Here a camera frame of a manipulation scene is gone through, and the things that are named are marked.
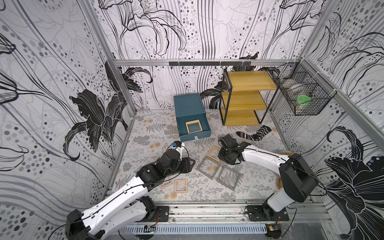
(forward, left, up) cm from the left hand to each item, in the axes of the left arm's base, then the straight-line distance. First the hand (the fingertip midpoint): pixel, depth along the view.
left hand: (194, 166), depth 74 cm
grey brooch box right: (+1, -20, -15) cm, 25 cm away
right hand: (+13, -16, -12) cm, 24 cm away
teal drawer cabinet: (+34, +4, +5) cm, 35 cm away
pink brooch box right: (-5, +7, -15) cm, 17 cm away
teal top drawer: (+16, +6, +3) cm, 18 cm away
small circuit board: (-25, +21, -18) cm, 37 cm away
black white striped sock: (+28, -43, -12) cm, 53 cm away
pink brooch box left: (-5, +15, -15) cm, 22 cm away
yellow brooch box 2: (+15, -12, -15) cm, 25 cm away
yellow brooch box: (+27, +1, -2) cm, 27 cm away
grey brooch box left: (+6, -9, -15) cm, 18 cm away
